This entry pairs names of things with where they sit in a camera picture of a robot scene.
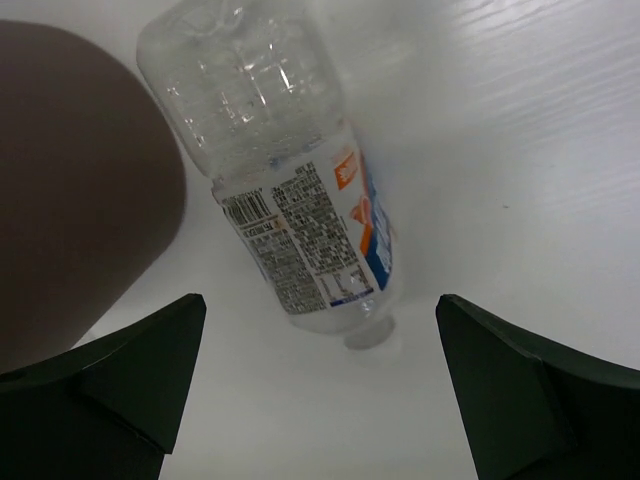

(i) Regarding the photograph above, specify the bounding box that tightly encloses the brown plastic waste bin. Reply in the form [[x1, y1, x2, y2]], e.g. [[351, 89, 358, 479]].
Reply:
[[1, 20, 186, 372]]

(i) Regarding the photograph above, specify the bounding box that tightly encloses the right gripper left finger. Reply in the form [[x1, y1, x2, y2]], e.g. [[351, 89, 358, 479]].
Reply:
[[1, 294, 206, 479]]

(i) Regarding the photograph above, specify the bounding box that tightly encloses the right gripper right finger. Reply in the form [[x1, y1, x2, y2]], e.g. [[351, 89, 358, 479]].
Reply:
[[436, 294, 639, 479]]

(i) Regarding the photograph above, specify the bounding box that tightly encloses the clear bottle white label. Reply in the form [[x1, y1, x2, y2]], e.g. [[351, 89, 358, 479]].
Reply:
[[136, 1, 398, 351]]

